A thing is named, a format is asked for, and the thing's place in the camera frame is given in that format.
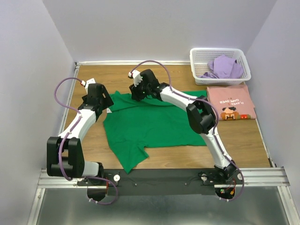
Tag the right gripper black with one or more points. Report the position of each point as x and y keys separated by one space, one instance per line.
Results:
x=134 y=93

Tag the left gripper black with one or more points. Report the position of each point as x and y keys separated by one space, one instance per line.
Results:
x=107 y=100

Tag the green t shirt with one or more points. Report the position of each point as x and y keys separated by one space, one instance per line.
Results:
x=133 y=126

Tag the white plastic basket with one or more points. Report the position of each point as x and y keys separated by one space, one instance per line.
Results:
x=199 y=57

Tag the purple t shirt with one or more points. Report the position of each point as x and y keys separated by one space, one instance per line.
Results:
x=223 y=67

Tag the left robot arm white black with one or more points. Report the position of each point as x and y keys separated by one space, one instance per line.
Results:
x=64 y=152

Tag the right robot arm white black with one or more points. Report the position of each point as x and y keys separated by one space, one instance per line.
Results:
x=200 y=114

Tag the folded pink t shirt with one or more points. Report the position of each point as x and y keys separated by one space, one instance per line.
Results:
x=232 y=102

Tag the black base mat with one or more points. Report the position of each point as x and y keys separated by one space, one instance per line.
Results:
x=100 y=188

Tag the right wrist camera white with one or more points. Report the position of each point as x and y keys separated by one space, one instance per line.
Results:
x=135 y=75

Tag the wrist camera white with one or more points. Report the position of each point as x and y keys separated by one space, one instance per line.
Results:
x=135 y=75
x=86 y=84

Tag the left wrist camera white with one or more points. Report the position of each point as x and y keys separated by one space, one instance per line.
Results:
x=86 y=84

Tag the aluminium left rail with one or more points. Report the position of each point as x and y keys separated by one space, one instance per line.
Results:
x=65 y=112

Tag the aluminium rail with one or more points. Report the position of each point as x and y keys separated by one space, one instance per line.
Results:
x=65 y=112
x=251 y=177
x=129 y=62

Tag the aluminium back rail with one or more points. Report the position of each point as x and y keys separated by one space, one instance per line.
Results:
x=129 y=62

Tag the aluminium front rail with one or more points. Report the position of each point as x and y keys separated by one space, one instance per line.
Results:
x=251 y=177

